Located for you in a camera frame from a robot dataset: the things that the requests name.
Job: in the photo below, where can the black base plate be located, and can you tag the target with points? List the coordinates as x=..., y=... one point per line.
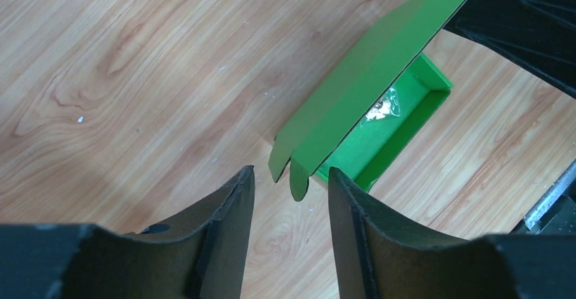
x=554, y=212

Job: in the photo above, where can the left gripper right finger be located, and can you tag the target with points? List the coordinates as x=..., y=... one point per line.
x=380, y=253

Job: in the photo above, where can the small clear plastic piece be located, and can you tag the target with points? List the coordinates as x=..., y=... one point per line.
x=387, y=106

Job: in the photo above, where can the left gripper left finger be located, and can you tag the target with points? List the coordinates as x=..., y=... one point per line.
x=199, y=252

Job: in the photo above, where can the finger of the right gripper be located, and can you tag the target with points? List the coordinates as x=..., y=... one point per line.
x=536, y=35

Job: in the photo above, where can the green paper box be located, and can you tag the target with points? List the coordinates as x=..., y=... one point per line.
x=326, y=130

